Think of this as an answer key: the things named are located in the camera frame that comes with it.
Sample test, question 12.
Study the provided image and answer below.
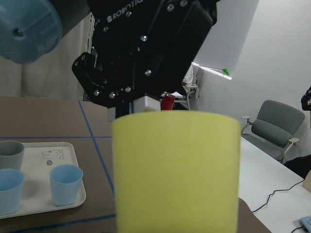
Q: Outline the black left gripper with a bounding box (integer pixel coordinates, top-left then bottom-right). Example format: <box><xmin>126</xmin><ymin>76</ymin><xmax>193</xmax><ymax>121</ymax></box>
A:
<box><xmin>72</xmin><ymin>0</ymin><xmax>217</xmax><ymax>119</ymax></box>

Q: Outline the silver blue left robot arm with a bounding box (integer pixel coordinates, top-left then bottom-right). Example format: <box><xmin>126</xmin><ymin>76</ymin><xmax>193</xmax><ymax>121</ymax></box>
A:
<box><xmin>0</xmin><ymin>0</ymin><xmax>217</xmax><ymax>119</ymax></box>

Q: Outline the light blue ikea cup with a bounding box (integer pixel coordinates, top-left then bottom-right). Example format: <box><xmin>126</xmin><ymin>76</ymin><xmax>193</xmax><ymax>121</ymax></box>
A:
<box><xmin>50</xmin><ymin>164</ymin><xmax>83</xmax><ymax>206</ymax></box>
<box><xmin>0</xmin><ymin>168</ymin><xmax>24</xmax><ymax>216</ymax></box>

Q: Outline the grey office chair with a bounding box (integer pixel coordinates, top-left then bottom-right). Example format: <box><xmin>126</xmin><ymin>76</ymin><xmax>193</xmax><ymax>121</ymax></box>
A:
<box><xmin>241</xmin><ymin>100</ymin><xmax>305</xmax><ymax>163</ymax></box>

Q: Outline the red fire extinguisher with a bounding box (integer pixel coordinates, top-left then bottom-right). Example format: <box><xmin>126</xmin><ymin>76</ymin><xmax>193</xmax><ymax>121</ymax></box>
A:
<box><xmin>161</xmin><ymin>94</ymin><xmax>175</xmax><ymax>110</ymax></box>

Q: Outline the yellow ikea cup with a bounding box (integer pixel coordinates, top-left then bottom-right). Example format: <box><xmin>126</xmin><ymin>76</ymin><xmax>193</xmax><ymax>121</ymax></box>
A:
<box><xmin>112</xmin><ymin>111</ymin><xmax>241</xmax><ymax>233</ymax></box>

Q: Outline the grey ikea cup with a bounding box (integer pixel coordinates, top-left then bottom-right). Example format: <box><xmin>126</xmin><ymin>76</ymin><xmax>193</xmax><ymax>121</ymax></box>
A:
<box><xmin>0</xmin><ymin>140</ymin><xmax>25</xmax><ymax>170</ymax></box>

